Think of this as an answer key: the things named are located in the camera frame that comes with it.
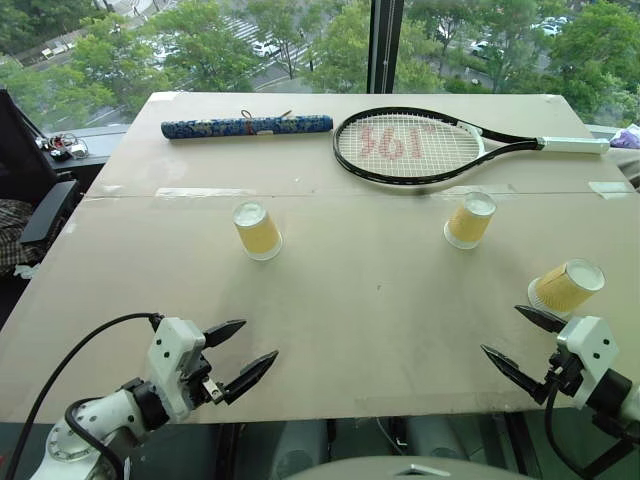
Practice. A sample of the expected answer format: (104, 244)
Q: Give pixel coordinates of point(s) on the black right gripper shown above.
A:
(567, 372)

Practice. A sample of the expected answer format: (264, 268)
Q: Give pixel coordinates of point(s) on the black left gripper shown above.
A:
(200, 376)

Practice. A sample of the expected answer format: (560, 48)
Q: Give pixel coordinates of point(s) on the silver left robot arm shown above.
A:
(95, 430)

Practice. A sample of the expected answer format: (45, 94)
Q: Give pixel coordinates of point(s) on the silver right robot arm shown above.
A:
(617, 400)

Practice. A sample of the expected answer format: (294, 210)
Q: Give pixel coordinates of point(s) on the yellow ribbed paper cup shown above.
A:
(565, 290)
(257, 232)
(469, 222)

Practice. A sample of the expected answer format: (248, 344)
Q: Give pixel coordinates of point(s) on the grey rounded shape under table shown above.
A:
(300, 447)
(440, 435)

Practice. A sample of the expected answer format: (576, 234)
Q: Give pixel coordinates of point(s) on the grey robot torso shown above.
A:
(390, 470)

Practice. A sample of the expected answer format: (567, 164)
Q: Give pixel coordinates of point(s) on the black and white tennis racket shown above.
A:
(475, 140)

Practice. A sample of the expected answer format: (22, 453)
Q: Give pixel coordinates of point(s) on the blue patterned rolled scroll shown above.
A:
(225, 127)

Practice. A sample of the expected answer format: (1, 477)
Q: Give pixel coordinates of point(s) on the purple cloth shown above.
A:
(627, 137)

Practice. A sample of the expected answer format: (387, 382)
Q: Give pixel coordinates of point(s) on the plaid cloth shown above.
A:
(15, 235)

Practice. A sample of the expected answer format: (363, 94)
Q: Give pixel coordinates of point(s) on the small clutter on windowsill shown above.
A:
(65, 147)

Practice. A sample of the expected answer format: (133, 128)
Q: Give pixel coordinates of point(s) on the black office chair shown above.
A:
(25, 165)

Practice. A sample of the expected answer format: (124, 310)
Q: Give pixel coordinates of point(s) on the black window mullion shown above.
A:
(385, 45)

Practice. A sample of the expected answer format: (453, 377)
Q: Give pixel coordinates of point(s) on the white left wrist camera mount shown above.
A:
(172, 360)

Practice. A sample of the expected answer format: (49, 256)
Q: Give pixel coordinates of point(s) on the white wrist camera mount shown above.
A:
(172, 360)
(595, 350)

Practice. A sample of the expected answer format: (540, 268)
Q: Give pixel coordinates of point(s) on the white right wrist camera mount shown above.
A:
(595, 350)

